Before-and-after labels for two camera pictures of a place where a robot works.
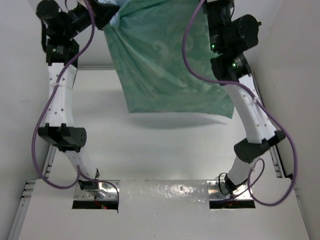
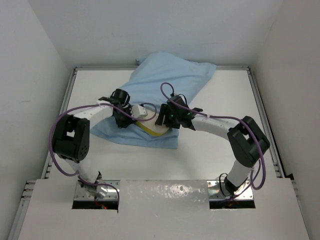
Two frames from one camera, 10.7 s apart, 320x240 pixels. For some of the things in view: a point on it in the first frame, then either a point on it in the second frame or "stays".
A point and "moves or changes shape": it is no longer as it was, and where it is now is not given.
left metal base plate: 107,191 stays
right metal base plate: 217,190 stays
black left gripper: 101,12 → 125,123
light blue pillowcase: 145,39 moves or changes shape
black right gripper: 207,4 → 165,110
